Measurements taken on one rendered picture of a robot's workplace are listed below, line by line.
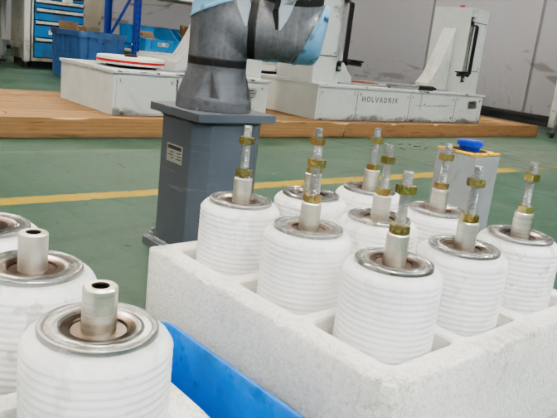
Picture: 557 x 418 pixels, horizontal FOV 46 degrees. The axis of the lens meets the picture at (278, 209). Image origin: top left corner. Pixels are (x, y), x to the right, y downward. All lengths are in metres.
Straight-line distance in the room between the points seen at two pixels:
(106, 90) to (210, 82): 1.59
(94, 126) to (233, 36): 1.49
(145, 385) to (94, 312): 0.05
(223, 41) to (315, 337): 0.77
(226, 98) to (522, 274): 0.69
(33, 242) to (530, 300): 0.54
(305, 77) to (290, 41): 2.26
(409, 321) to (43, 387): 0.32
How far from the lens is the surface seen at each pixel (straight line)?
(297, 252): 0.66
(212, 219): 0.76
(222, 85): 1.26
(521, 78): 6.48
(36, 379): 0.42
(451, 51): 4.51
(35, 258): 0.52
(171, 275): 0.79
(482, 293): 0.70
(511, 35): 6.59
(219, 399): 0.70
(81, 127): 2.67
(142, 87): 2.84
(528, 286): 0.80
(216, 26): 1.27
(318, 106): 3.45
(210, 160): 1.25
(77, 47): 5.25
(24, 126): 2.59
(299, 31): 1.25
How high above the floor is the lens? 0.44
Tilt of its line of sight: 14 degrees down
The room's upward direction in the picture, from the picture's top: 7 degrees clockwise
